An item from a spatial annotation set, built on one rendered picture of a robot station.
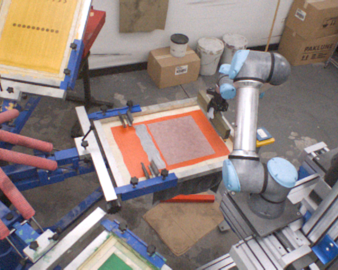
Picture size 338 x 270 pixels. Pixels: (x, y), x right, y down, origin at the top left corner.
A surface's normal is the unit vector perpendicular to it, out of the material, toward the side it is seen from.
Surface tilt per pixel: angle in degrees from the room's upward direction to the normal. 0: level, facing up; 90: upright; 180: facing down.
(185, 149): 0
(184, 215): 0
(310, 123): 0
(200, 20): 90
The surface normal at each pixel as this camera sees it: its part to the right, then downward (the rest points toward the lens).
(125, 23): 0.08, 0.73
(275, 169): 0.24, -0.68
